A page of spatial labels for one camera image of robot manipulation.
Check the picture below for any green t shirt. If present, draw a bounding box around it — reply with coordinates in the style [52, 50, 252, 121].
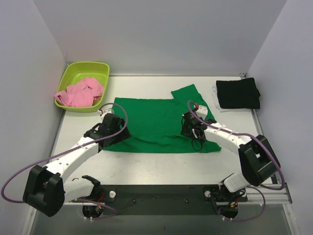
[106, 84, 221, 154]

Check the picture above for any white t shirt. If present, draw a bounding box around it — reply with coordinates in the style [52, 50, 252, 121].
[212, 85, 249, 113]

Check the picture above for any black t shirt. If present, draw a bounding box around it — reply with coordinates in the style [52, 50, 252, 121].
[216, 77, 261, 109]

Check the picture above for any green plastic basin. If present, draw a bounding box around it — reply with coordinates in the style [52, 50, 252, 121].
[54, 62, 110, 113]

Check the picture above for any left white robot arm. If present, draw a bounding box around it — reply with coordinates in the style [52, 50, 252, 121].
[22, 111, 131, 217]

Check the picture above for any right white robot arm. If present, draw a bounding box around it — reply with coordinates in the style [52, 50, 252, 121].
[181, 110, 281, 193]

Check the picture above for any pink t shirt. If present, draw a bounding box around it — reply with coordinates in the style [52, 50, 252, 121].
[54, 77, 104, 107]

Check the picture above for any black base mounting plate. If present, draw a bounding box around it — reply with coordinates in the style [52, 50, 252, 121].
[82, 185, 247, 218]

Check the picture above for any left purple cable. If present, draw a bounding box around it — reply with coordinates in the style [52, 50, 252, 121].
[1, 103, 128, 218]

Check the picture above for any purple cable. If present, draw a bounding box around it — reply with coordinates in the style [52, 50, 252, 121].
[1, 103, 128, 218]
[187, 100, 287, 222]

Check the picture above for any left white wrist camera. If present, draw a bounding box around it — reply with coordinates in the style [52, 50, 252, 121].
[97, 108, 114, 118]

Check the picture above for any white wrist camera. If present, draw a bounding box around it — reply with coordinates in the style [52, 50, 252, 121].
[97, 108, 114, 118]
[194, 104, 208, 120]

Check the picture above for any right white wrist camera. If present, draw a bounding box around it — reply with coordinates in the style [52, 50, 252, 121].
[194, 104, 208, 120]

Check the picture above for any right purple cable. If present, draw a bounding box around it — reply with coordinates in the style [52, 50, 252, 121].
[187, 100, 287, 222]

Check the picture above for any aluminium frame rail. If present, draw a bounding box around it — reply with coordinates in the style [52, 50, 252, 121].
[246, 184, 293, 204]

